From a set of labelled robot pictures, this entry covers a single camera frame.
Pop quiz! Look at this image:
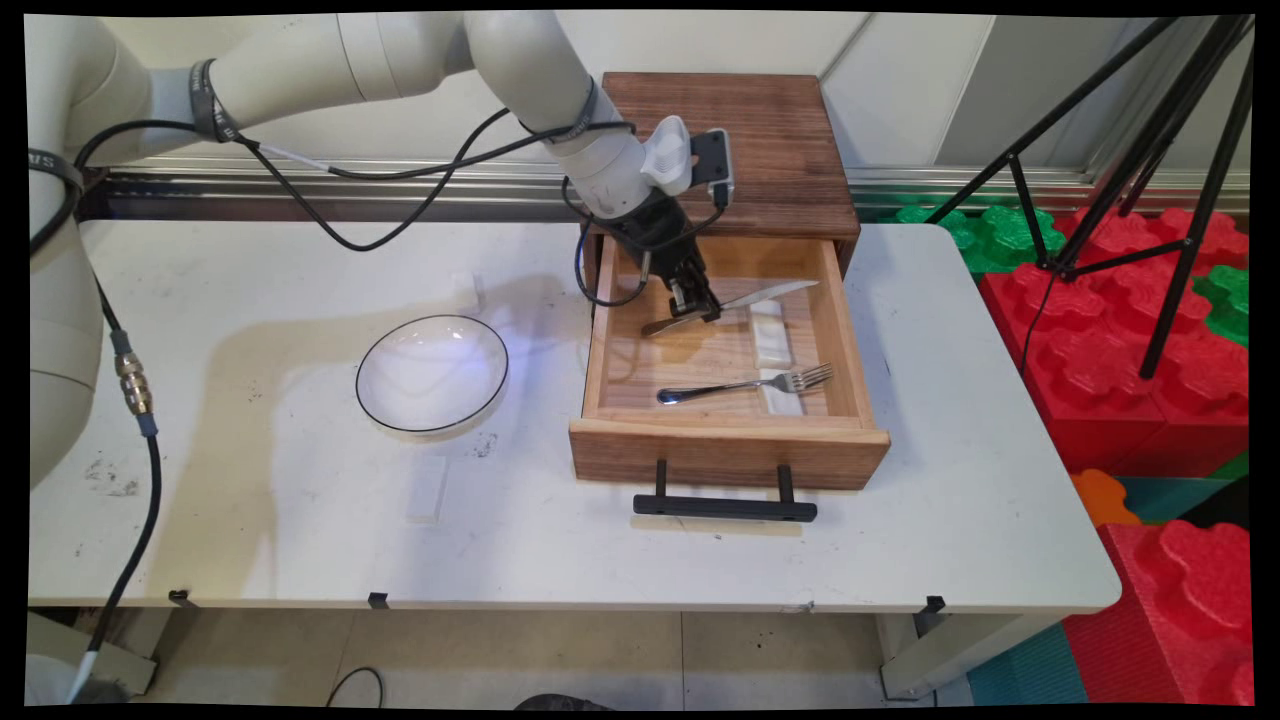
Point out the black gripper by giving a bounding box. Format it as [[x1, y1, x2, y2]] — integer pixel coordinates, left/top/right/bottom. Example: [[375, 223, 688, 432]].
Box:
[[600, 192, 723, 324]]

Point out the black floor cable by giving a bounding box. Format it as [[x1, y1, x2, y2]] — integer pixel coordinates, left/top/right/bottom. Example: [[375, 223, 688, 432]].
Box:
[[325, 667, 386, 708]]

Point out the white table leg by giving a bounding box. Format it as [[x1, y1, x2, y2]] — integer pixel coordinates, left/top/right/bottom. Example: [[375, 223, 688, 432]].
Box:
[[878, 612, 1046, 701]]

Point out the silver fork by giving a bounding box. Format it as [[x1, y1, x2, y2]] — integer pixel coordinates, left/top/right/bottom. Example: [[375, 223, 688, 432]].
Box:
[[656, 363, 835, 406]]

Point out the orange foam piece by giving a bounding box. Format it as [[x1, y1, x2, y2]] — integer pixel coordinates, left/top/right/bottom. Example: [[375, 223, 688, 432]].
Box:
[[1070, 470, 1141, 529]]

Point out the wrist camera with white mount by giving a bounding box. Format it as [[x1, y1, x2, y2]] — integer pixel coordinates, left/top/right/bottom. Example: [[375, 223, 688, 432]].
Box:
[[640, 115, 736, 211]]

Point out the aluminium wall rail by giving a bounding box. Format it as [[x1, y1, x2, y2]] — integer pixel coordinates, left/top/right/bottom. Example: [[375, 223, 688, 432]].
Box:
[[80, 155, 1251, 221]]

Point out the black drawer handle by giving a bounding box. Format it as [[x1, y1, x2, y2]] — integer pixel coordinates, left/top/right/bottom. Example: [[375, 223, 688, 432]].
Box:
[[633, 460, 819, 523]]

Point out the black tripod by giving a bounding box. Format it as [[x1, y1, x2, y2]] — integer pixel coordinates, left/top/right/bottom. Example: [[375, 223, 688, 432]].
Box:
[[925, 15, 1256, 381]]

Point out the large red foam block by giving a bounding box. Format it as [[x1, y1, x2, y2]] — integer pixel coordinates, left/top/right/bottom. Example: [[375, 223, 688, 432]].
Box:
[[978, 208, 1251, 477]]

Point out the dark wooden cabinet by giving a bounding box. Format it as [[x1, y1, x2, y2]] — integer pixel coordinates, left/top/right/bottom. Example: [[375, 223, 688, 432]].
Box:
[[582, 72, 863, 301]]

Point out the green foam block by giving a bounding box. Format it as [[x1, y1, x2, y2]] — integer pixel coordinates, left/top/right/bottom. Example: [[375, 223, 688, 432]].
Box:
[[1190, 265, 1251, 351], [895, 204, 1067, 276]]

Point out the light wooden drawer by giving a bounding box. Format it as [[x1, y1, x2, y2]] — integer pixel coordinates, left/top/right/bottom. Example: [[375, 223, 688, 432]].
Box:
[[570, 233, 893, 491]]

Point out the blue gripper cable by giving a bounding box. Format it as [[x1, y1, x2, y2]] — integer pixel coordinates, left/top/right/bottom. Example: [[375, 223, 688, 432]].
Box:
[[574, 228, 651, 308]]

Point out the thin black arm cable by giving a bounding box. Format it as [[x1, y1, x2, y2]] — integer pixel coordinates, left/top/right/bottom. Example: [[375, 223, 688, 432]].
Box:
[[30, 105, 641, 256]]

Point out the silver table knife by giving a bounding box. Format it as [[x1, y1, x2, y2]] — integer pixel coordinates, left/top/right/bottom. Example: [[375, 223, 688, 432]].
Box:
[[640, 280, 821, 338]]

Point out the white plate with black rim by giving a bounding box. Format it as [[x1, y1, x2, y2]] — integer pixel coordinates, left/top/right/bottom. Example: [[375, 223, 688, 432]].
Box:
[[356, 314, 511, 434]]

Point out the thick cable with metal connector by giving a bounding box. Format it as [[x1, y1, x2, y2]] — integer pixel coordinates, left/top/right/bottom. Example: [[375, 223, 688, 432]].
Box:
[[65, 270, 166, 703]]

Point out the teal foam mat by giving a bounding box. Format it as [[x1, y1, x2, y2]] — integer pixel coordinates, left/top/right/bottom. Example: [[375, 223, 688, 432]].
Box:
[[965, 624, 1091, 707], [1115, 475, 1251, 527]]

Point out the grey table leg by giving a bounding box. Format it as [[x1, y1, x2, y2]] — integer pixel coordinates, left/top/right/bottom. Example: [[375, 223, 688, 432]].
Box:
[[25, 610, 159, 706]]

